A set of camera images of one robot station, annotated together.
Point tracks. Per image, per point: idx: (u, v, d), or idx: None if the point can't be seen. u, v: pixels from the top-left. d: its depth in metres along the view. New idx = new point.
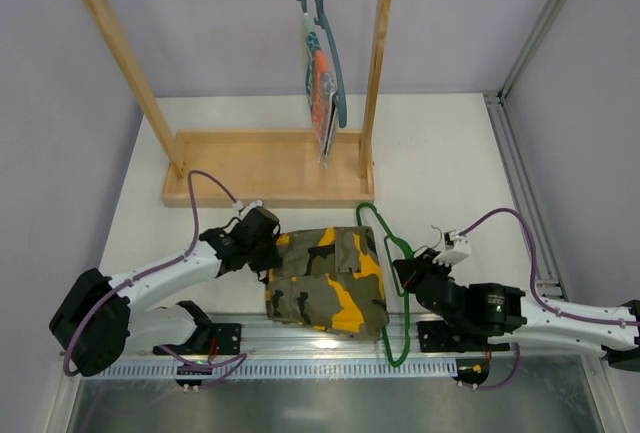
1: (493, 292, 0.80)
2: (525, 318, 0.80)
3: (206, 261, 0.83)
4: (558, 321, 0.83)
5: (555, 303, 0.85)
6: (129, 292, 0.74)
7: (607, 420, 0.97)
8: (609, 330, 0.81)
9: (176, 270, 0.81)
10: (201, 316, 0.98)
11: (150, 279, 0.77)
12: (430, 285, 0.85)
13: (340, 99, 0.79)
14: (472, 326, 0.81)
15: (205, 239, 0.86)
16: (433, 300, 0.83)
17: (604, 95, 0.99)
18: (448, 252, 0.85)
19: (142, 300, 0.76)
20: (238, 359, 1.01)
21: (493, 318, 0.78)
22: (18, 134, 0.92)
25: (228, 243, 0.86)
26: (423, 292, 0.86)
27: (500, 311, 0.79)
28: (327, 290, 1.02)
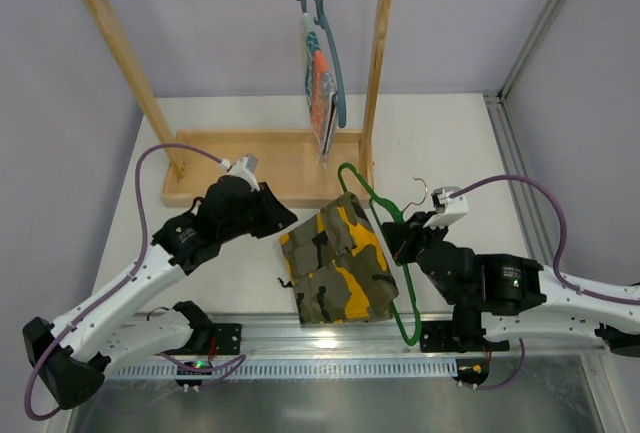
1: (510, 266, 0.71)
2: (543, 296, 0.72)
3: (158, 275, 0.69)
4: (578, 300, 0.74)
5: (576, 280, 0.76)
6: (71, 339, 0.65)
7: (607, 420, 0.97)
8: (630, 312, 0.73)
9: (123, 297, 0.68)
10: (200, 316, 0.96)
11: (95, 315, 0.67)
12: (438, 254, 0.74)
13: (340, 99, 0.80)
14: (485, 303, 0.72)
15: (159, 242, 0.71)
16: (447, 271, 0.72)
17: (603, 96, 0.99)
18: (438, 216, 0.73)
19: (95, 339, 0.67)
20: (238, 359, 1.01)
21: (510, 295, 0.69)
22: (18, 134, 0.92)
25: (186, 239, 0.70)
26: (428, 260, 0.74)
27: (518, 287, 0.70)
28: (339, 278, 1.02)
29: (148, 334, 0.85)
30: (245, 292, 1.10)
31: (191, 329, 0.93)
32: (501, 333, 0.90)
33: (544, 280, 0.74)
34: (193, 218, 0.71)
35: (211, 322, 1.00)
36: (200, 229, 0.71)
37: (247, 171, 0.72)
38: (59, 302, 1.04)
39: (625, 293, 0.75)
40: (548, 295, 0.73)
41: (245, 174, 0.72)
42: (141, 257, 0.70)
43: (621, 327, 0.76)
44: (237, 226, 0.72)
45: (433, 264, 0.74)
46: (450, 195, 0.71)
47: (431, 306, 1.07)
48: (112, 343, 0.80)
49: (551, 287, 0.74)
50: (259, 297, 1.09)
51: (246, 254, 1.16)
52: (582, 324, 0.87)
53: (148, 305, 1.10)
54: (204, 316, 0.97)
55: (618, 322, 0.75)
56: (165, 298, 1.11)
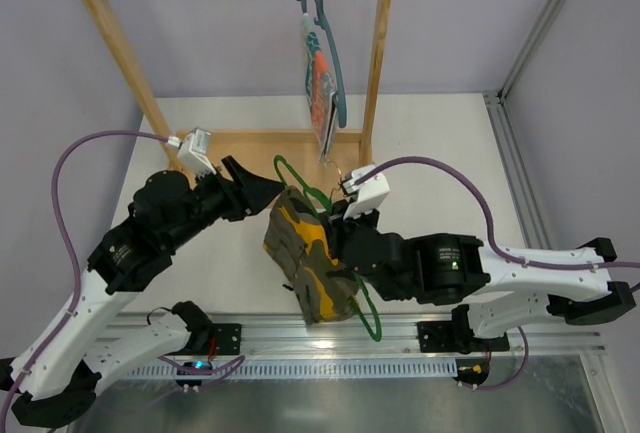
1: (445, 245, 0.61)
2: (489, 277, 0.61)
3: (98, 307, 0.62)
4: (523, 274, 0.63)
5: (519, 251, 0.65)
6: (28, 384, 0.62)
7: (607, 420, 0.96)
8: (580, 278, 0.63)
9: (69, 335, 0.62)
10: (201, 316, 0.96)
11: (46, 357, 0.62)
12: (359, 243, 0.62)
13: (340, 100, 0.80)
14: (425, 294, 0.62)
15: (95, 267, 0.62)
16: (371, 262, 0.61)
17: (602, 95, 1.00)
18: (356, 206, 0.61)
19: (55, 379, 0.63)
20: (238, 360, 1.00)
21: (448, 280, 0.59)
22: (19, 134, 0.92)
25: (122, 258, 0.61)
26: (354, 252, 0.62)
27: (458, 268, 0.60)
28: (307, 277, 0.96)
29: (147, 342, 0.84)
30: (246, 292, 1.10)
31: (186, 335, 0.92)
32: (487, 329, 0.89)
33: (483, 256, 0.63)
34: (128, 231, 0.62)
35: (211, 322, 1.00)
36: (138, 242, 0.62)
37: (202, 156, 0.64)
38: (59, 301, 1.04)
39: (573, 256, 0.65)
40: (490, 273, 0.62)
41: (205, 162, 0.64)
42: (78, 288, 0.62)
43: (575, 298, 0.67)
44: (191, 227, 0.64)
45: (355, 257, 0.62)
46: (357, 183, 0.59)
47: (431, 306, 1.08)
48: (102, 358, 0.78)
49: (491, 263, 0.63)
50: (259, 297, 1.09)
51: (246, 255, 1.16)
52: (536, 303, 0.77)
53: (148, 306, 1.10)
54: (204, 316, 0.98)
55: (568, 292, 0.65)
56: (166, 297, 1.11)
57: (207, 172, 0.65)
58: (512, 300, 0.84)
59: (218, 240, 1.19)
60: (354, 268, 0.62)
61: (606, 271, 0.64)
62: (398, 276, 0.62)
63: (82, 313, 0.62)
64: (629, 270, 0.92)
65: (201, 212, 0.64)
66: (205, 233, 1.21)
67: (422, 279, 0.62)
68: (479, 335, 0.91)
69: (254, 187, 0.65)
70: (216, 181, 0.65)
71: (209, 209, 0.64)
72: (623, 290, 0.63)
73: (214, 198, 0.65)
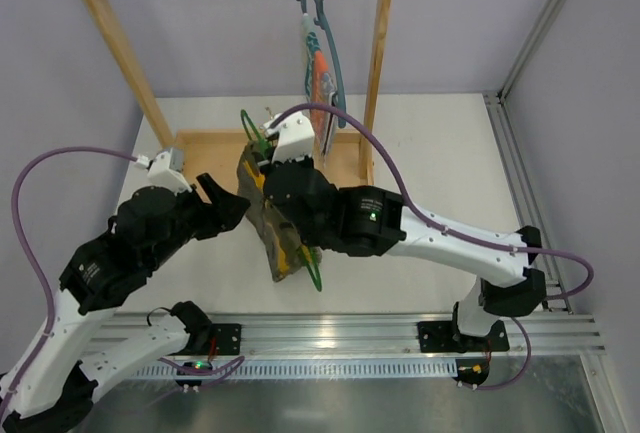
1: (368, 197, 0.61)
2: (404, 234, 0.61)
3: (72, 328, 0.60)
4: (442, 241, 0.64)
5: (443, 220, 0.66)
6: (16, 403, 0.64)
7: (607, 420, 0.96)
8: (498, 257, 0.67)
9: (46, 358, 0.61)
10: (202, 315, 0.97)
11: (29, 378, 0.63)
12: (282, 177, 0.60)
13: (340, 99, 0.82)
14: (338, 238, 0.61)
15: (68, 286, 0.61)
16: (286, 194, 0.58)
17: (601, 95, 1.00)
18: (280, 152, 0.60)
19: (41, 396, 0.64)
20: (238, 360, 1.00)
21: (363, 228, 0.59)
22: (19, 134, 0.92)
25: (93, 276, 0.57)
26: (273, 184, 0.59)
27: (376, 220, 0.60)
28: (267, 228, 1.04)
29: (145, 346, 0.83)
30: (247, 292, 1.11)
31: (186, 336, 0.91)
32: (472, 326, 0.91)
33: (405, 215, 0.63)
34: (102, 248, 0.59)
35: (210, 322, 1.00)
36: (112, 260, 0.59)
37: (176, 174, 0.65)
38: None
39: (496, 238, 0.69)
40: (408, 232, 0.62)
41: (179, 178, 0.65)
42: (49, 313, 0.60)
43: (488, 276, 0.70)
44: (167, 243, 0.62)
45: (273, 188, 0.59)
46: (273, 127, 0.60)
47: (433, 306, 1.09)
48: (99, 364, 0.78)
49: (411, 224, 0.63)
50: (261, 298, 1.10)
51: (246, 256, 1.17)
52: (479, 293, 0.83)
53: (147, 306, 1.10)
54: (204, 315, 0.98)
55: (483, 268, 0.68)
56: (167, 297, 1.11)
57: (182, 189, 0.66)
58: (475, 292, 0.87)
59: (218, 241, 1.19)
60: (270, 198, 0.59)
61: (523, 257, 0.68)
62: (315, 216, 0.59)
63: (57, 336, 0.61)
64: (628, 269, 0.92)
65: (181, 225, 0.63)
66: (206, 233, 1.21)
67: (340, 224, 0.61)
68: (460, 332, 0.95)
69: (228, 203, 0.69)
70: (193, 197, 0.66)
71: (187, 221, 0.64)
72: (537, 275, 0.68)
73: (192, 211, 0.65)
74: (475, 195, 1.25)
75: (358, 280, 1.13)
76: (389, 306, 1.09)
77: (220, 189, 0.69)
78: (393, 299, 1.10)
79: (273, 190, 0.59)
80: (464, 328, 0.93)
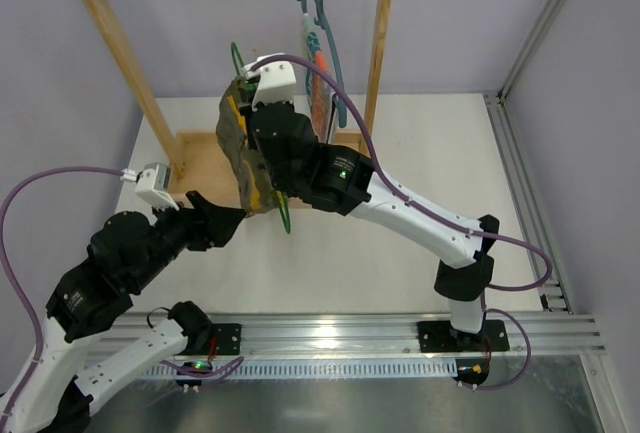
1: (344, 156, 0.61)
2: (369, 196, 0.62)
3: (62, 354, 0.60)
4: (403, 211, 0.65)
5: (409, 192, 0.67)
6: (11, 426, 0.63)
7: (607, 420, 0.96)
8: (453, 237, 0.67)
9: (38, 382, 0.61)
10: (202, 316, 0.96)
11: (23, 400, 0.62)
12: (272, 114, 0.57)
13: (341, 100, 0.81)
14: (306, 187, 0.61)
15: (55, 314, 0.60)
16: (273, 131, 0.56)
17: (602, 95, 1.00)
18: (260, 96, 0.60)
19: (36, 418, 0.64)
20: (237, 360, 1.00)
21: (332, 184, 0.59)
22: (19, 134, 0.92)
25: (78, 304, 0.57)
26: (261, 118, 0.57)
27: (346, 179, 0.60)
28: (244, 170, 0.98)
29: (140, 356, 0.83)
30: (247, 293, 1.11)
31: (185, 339, 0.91)
32: (465, 321, 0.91)
33: (373, 182, 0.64)
34: (84, 276, 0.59)
35: (210, 321, 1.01)
36: (95, 287, 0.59)
37: (164, 193, 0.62)
38: None
39: (457, 219, 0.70)
40: (373, 196, 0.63)
41: (167, 199, 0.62)
42: (39, 338, 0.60)
43: (442, 256, 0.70)
44: (151, 266, 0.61)
45: (262, 122, 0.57)
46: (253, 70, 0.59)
47: (432, 306, 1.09)
48: (94, 378, 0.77)
49: (377, 190, 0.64)
50: (260, 297, 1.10)
51: (246, 255, 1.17)
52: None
53: (148, 306, 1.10)
54: (204, 315, 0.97)
55: (438, 246, 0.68)
56: (167, 297, 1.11)
57: (167, 206, 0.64)
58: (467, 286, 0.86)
59: None
60: (256, 131, 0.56)
61: (477, 242, 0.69)
62: (292, 161, 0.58)
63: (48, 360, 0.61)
64: (628, 269, 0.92)
65: (163, 246, 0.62)
66: None
67: (312, 175, 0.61)
68: (454, 328, 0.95)
69: (217, 219, 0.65)
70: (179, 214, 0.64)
71: (172, 241, 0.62)
72: (486, 260, 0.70)
73: (178, 230, 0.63)
74: (476, 195, 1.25)
75: (358, 281, 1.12)
76: (388, 306, 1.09)
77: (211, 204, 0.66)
78: (392, 300, 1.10)
79: (260, 125, 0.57)
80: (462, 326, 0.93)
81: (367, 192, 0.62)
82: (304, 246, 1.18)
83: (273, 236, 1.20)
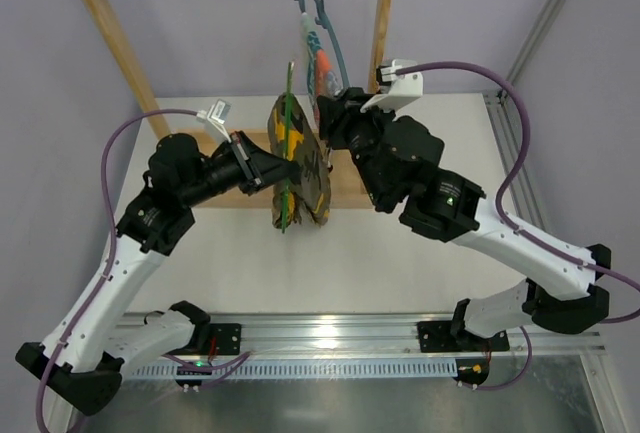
1: (450, 181, 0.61)
2: (477, 223, 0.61)
3: (134, 266, 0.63)
4: (512, 240, 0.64)
5: (517, 219, 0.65)
6: (66, 355, 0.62)
7: (607, 420, 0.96)
8: (564, 268, 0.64)
9: (106, 298, 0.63)
10: (197, 314, 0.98)
11: (84, 325, 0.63)
12: (409, 135, 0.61)
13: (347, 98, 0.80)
14: (416, 210, 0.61)
15: (125, 232, 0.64)
16: (413, 154, 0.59)
17: (601, 94, 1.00)
18: (382, 99, 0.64)
19: (91, 349, 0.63)
20: (239, 359, 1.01)
21: (440, 209, 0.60)
22: (18, 133, 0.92)
25: (153, 220, 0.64)
26: (394, 137, 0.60)
27: (452, 204, 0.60)
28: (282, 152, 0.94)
29: (161, 333, 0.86)
30: (247, 294, 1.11)
31: (191, 327, 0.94)
32: (475, 322, 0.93)
33: (481, 209, 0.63)
34: (151, 193, 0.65)
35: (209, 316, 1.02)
36: (161, 205, 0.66)
37: (220, 125, 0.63)
38: (59, 302, 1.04)
39: (567, 248, 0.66)
40: (480, 225, 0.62)
41: (221, 130, 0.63)
42: (113, 251, 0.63)
43: (550, 288, 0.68)
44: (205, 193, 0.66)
45: (399, 143, 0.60)
46: (396, 74, 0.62)
47: (432, 306, 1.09)
48: (121, 346, 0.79)
49: (485, 218, 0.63)
50: (261, 297, 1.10)
51: (249, 256, 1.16)
52: (516, 299, 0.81)
53: (148, 305, 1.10)
54: (202, 312, 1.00)
55: (548, 279, 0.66)
56: (168, 296, 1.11)
57: (224, 141, 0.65)
58: (501, 296, 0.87)
59: (218, 239, 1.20)
60: (393, 149, 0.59)
61: (592, 273, 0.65)
62: (414, 184, 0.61)
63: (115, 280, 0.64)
64: (628, 269, 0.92)
65: (215, 178, 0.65)
66: (206, 234, 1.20)
67: (421, 199, 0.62)
68: (455, 326, 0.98)
69: (264, 163, 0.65)
70: (231, 150, 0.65)
71: (224, 176, 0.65)
72: (601, 295, 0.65)
73: (231, 167, 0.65)
74: None
75: (358, 279, 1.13)
76: (389, 306, 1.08)
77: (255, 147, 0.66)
78: (392, 300, 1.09)
79: (397, 145, 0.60)
80: (473, 325, 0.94)
81: (475, 218, 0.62)
82: (304, 247, 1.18)
83: (274, 236, 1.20)
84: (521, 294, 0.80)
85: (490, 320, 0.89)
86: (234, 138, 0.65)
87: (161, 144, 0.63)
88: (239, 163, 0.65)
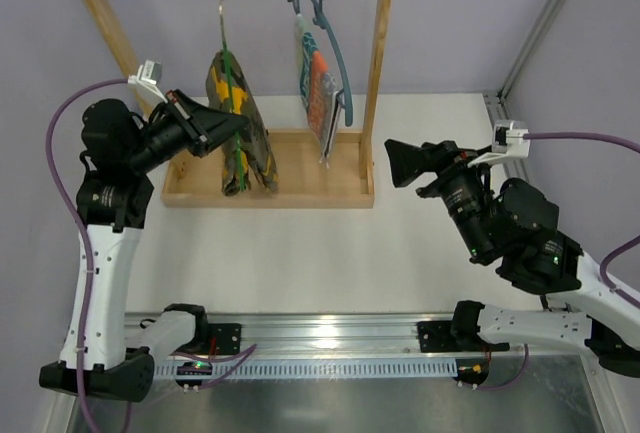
1: (553, 240, 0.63)
2: (579, 283, 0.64)
3: (116, 249, 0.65)
4: (609, 298, 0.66)
5: (613, 278, 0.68)
6: (93, 358, 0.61)
7: (607, 420, 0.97)
8: None
9: (103, 291, 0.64)
10: (193, 308, 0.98)
11: (96, 324, 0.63)
12: (528, 202, 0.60)
13: (346, 98, 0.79)
14: (523, 271, 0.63)
15: (92, 221, 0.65)
16: (534, 222, 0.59)
17: (602, 95, 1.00)
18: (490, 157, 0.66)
19: (113, 342, 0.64)
20: (242, 355, 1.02)
21: (542, 267, 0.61)
22: (17, 134, 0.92)
25: (111, 198, 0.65)
26: (516, 202, 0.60)
27: (557, 262, 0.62)
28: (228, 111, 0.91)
29: (168, 324, 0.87)
30: (246, 294, 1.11)
31: (193, 317, 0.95)
32: (495, 332, 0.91)
33: (584, 268, 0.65)
34: (99, 172, 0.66)
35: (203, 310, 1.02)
36: (115, 182, 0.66)
37: (152, 86, 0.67)
38: (58, 302, 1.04)
39: None
40: (583, 284, 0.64)
41: (156, 91, 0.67)
42: (88, 242, 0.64)
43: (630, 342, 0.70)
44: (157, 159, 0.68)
45: (520, 210, 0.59)
46: (522, 139, 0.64)
47: (431, 306, 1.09)
48: (139, 339, 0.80)
49: (588, 277, 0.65)
50: (261, 297, 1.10)
51: (248, 257, 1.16)
52: (574, 332, 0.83)
53: (148, 306, 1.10)
54: (196, 305, 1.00)
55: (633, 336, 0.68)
56: (168, 296, 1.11)
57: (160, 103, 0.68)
58: (540, 318, 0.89)
59: (218, 240, 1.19)
60: (514, 216, 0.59)
61: None
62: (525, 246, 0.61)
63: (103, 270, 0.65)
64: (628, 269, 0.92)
65: (158, 144, 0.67)
66: (206, 235, 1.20)
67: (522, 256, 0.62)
68: (454, 325, 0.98)
69: (207, 121, 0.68)
70: (171, 112, 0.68)
71: (167, 141, 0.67)
72: None
73: (173, 131, 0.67)
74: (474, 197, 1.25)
75: (357, 280, 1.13)
76: (387, 306, 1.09)
77: (192, 105, 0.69)
78: (391, 299, 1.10)
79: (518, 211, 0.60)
80: (488, 334, 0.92)
81: (577, 277, 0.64)
82: (302, 248, 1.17)
83: (273, 236, 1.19)
84: (582, 326, 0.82)
85: (517, 335, 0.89)
86: (170, 97, 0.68)
87: (87, 118, 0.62)
88: (182, 124, 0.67)
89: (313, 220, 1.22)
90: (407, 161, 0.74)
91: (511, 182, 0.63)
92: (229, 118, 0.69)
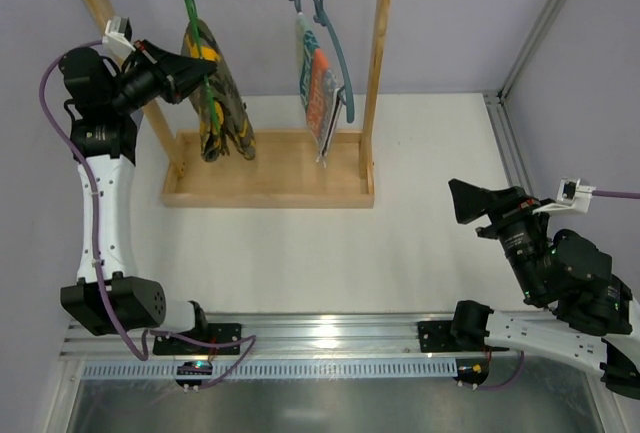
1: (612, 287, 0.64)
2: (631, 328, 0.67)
3: (117, 173, 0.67)
4: None
5: None
6: (111, 268, 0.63)
7: (607, 420, 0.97)
8: None
9: (109, 209, 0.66)
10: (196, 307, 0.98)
11: (108, 238, 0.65)
12: (580, 254, 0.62)
13: (347, 95, 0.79)
14: (579, 315, 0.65)
15: (91, 154, 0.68)
16: (588, 273, 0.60)
17: (602, 94, 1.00)
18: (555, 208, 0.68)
19: (126, 257, 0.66)
20: (249, 340, 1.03)
21: (599, 313, 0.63)
22: (18, 133, 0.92)
25: (103, 136, 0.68)
26: (571, 253, 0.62)
27: (614, 308, 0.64)
28: None
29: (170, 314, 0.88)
30: (247, 293, 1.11)
31: (191, 309, 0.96)
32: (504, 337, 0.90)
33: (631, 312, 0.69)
34: (85, 116, 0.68)
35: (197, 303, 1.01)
36: (103, 122, 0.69)
37: (120, 38, 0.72)
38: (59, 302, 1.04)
39: None
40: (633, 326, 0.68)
41: (124, 42, 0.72)
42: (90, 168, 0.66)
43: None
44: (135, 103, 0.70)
45: (574, 261, 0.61)
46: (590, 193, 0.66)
47: (431, 306, 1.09)
48: None
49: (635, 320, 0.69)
50: (261, 296, 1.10)
51: (248, 256, 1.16)
52: (588, 353, 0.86)
53: None
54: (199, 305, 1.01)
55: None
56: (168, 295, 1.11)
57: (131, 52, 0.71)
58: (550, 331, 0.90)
59: (219, 239, 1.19)
60: (568, 267, 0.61)
61: None
62: (581, 293, 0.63)
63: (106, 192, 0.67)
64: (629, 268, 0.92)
65: (132, 89, 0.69)
66: (207, 235, 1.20)
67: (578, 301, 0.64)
68: (454, 328, 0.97)
69: (177, 65, 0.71)
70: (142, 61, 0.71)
71: (140, 86, 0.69)
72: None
73: (145, 76, 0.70)
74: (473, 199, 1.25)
75: (357, 280, 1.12)
76: (388, 305, 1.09)
77: (161, 53, 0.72)
78: (390, 299, 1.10)
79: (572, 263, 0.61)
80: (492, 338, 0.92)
81: (628, 322, 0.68)
82: (303, 248, 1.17)
83: (273, 235, 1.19)
84: (597, 349, 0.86)
85: (528, 345, 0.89)
86: (138, 46, 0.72)
87: (64, 65, 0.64)
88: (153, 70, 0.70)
89: (314, 220, 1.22)
90: (471, 200, 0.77)
91: (563, 234, 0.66)
92: (199, 64, 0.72)
